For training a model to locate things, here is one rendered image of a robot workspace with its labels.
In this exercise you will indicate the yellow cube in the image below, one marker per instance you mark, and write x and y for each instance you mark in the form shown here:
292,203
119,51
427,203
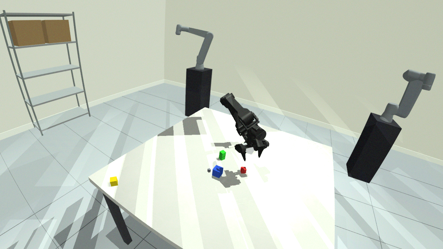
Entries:
114,181

